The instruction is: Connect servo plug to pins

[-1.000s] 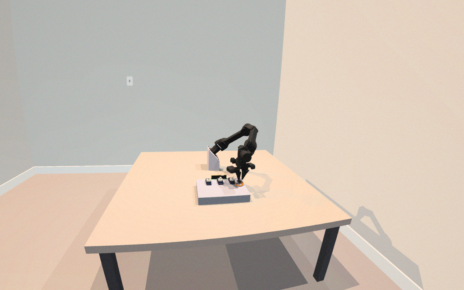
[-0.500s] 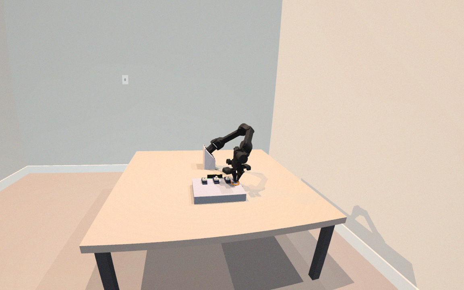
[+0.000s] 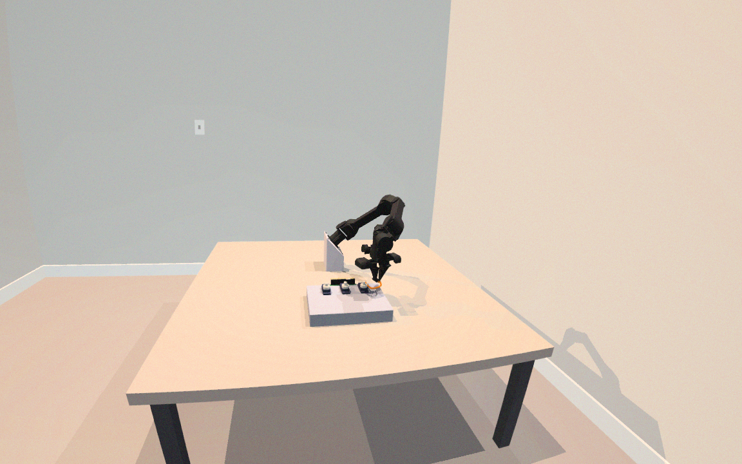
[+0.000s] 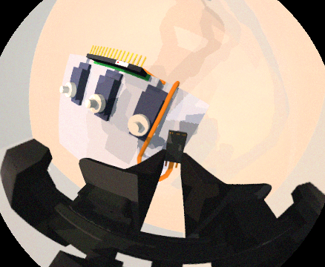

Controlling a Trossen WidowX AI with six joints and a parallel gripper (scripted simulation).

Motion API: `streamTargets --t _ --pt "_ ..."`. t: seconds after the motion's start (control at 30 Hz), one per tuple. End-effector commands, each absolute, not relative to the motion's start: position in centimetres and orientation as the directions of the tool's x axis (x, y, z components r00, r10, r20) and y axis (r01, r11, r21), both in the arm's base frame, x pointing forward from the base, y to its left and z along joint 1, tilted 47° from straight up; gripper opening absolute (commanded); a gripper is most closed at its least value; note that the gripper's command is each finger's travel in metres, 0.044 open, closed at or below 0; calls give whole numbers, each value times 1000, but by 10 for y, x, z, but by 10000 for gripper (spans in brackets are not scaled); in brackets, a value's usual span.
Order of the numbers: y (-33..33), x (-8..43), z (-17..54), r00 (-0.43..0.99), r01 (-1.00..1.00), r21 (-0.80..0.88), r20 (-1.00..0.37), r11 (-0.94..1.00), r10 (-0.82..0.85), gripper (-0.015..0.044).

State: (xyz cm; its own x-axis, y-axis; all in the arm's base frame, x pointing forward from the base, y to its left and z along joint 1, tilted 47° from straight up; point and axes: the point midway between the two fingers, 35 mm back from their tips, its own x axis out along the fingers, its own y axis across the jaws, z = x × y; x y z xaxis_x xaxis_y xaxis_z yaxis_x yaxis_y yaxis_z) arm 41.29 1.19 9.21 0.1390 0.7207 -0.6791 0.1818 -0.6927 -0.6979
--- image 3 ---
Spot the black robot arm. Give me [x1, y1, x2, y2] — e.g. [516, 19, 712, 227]
[327, 195, 405, 252]

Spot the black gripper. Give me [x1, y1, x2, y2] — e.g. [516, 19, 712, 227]
[355, 243, 401, 282]

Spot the black pin header strip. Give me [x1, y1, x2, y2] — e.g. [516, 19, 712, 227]
[329, 278, 356, 285]

